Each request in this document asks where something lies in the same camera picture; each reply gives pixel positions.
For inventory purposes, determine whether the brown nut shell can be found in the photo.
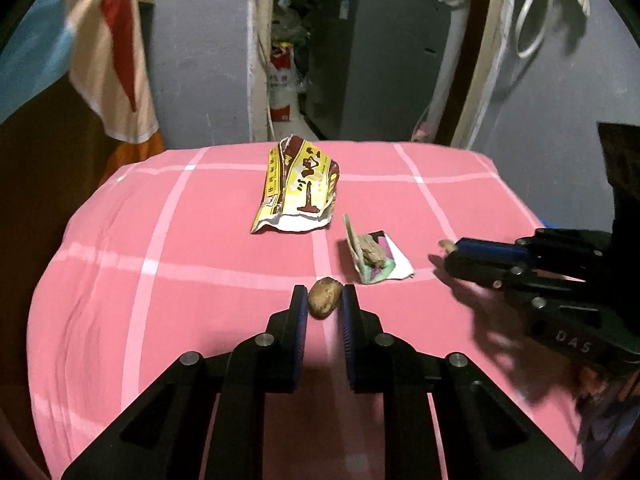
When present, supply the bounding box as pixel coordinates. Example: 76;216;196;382
308;276;343;320

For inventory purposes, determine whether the green wrapper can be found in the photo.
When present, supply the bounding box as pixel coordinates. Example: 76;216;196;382
343;214;416;285

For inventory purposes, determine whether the grey refrigerator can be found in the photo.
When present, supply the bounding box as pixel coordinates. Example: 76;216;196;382
305;0;451;142

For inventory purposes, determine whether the small brown shell piece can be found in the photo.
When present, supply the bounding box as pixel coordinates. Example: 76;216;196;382
438;240;458;255

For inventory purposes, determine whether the striped towel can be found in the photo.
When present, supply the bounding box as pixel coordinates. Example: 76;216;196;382
1;0;160;144

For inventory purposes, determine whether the yellow snack wrapper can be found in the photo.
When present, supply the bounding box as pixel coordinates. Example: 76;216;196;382
250;136;340;234

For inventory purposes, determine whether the wooden door frame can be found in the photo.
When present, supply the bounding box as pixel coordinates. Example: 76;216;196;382
435;0;514;150

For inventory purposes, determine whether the blue plastic bucket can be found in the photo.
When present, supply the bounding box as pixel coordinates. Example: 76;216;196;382
539;219;559;229

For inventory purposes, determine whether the pink checked tablecloth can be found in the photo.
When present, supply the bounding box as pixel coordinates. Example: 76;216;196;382
27;142;582;478

